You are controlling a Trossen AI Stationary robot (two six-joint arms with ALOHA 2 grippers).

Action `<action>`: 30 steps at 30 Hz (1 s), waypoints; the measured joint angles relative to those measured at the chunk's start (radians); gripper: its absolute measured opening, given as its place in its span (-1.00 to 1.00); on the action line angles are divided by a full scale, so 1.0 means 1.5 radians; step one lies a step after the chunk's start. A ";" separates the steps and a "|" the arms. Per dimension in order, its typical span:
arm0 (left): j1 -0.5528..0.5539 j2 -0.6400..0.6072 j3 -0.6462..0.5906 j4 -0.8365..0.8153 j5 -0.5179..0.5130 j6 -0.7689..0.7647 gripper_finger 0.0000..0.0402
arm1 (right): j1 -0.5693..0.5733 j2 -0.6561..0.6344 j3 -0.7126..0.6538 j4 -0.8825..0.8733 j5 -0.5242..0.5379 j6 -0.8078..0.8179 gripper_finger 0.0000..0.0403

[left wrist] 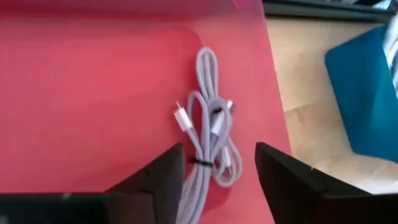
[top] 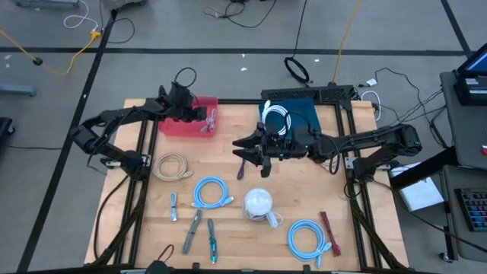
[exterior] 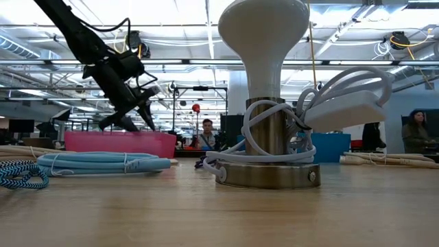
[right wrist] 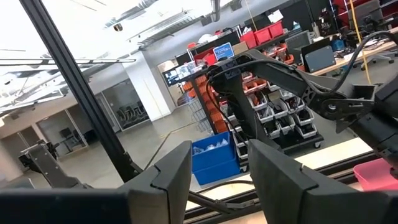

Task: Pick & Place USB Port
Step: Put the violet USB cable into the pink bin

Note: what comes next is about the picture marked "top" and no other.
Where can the black round floor puck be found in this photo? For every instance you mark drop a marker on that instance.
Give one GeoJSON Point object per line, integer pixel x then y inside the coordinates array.
{"type": "Point", "coordinates": [37, 61]}

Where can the caster wheel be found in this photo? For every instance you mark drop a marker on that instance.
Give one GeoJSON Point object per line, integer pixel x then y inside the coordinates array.
{"type": "Point", "coordinates": [445, 257]}

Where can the grey floor bar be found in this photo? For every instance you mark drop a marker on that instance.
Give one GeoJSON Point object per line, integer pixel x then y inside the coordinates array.
{"type": "Point", "coordinates": [17, 90]}

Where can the grey floor equipment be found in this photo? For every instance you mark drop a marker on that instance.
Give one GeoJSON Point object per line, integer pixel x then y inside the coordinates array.
{"type": "Point", "coordinates": [45, 4]}

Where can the black desktop device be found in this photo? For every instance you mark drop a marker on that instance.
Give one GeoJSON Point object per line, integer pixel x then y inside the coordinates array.
{"type": "Point", "coordinates": [470, 93]}

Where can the grey floor object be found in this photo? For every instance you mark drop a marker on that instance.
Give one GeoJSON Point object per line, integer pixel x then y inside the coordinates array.
{"type": "Point", "coordinates": [121, 3]}

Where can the laptop screen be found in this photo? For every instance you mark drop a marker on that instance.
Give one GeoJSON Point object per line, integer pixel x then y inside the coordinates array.
{"type": "Point", "coordinates": [477, 62]}

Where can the small white floor adapter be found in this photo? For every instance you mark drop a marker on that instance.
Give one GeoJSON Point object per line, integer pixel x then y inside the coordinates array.
{"type": "Point", "coordinates": [371, 81]}

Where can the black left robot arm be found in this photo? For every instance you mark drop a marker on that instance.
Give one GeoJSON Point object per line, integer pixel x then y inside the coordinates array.
{"type": "Point", "coordinates": [125, 112]}

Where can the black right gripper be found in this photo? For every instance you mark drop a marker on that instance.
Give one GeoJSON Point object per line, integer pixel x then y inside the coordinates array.
{"type": "Point", "coordinates": [285, 146]}

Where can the grey keyboard desk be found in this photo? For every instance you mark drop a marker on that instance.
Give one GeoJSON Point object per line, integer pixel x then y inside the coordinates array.
{"type": "Point", "coordinates": [468, 243]}

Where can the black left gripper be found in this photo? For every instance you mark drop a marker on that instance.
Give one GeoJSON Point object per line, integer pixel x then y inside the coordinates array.
{"type": "Point", "coordinates": [180, 102]}

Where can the silver plate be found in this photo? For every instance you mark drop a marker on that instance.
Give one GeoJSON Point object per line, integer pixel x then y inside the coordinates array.
{"type": "Point", "coordinates": [141, 271]}

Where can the white box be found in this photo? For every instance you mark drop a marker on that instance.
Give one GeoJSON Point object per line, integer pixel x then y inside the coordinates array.
{"type": "Point", "coordinates": [420, 196]}

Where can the white round dome device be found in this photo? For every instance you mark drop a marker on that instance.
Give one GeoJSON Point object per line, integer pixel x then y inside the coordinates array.
{"type": "Point", "coordinates": [258, 201]}

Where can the black keyboard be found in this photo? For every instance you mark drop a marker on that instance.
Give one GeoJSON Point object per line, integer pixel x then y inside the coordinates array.
{"type": "Point", "coordinates": [473, 209]}

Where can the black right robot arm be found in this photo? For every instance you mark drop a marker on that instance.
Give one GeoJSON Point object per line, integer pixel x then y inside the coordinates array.
{"type": "Point", "coordinates": [373, 139]}

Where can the red plastic tray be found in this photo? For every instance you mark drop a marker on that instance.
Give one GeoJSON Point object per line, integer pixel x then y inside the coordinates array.
{"type": "Point", "coordinates": [179, 129]}

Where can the blue plastic tray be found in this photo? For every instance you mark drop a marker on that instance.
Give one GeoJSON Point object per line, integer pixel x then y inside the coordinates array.
{"type": "Point", "coordinates": [304, 106]}

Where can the black aluminium table frame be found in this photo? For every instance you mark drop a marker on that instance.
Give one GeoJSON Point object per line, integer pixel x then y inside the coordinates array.
{"type": "Point", "coordinates": [239, 101]}

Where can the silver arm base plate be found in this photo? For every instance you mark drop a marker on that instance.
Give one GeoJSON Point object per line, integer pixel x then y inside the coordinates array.
{"type": "Point", "coordinates": [349, 161]}
{"type": "Point", "coordinates": [108, 163]}

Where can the black stand beam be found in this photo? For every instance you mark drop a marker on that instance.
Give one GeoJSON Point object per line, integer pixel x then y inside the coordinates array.
{"type": "Point", "coordinates": [422, 169]}

